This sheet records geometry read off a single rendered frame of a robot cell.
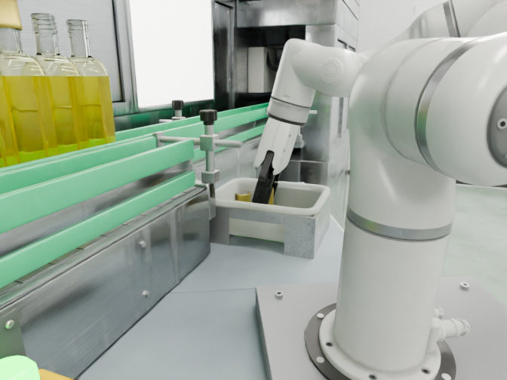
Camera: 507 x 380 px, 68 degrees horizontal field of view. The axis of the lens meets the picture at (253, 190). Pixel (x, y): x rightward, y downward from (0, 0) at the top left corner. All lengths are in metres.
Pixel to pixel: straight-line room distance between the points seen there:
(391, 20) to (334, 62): 3.60
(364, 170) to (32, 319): 0.33
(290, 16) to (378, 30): 2.77
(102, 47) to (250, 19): 0.78
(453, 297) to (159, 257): 0.40
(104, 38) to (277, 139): 0.43
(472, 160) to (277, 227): 0.48
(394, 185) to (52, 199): 0.32
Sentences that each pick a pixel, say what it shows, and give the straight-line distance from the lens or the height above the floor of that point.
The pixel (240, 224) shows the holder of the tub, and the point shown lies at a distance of 0.72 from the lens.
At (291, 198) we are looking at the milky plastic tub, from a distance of 0.84.
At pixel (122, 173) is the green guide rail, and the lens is 0.50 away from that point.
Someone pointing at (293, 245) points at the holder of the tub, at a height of 0.77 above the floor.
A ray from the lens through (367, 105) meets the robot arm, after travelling 0.33.
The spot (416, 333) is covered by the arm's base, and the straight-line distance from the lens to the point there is 0.41.
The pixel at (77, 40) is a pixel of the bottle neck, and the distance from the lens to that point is 0.63.
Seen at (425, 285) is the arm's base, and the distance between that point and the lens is 0.38.
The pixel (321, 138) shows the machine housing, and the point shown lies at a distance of 1.46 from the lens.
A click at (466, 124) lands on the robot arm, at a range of 0.25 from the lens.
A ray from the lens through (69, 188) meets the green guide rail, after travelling 0.44.
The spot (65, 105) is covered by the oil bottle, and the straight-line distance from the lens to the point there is 0.58.
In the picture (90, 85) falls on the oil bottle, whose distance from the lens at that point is 0.61.
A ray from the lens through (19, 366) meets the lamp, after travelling 0.36.
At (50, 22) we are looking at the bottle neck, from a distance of 0.60.
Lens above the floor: 1.06
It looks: 17 degrees down
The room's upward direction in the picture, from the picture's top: straight up
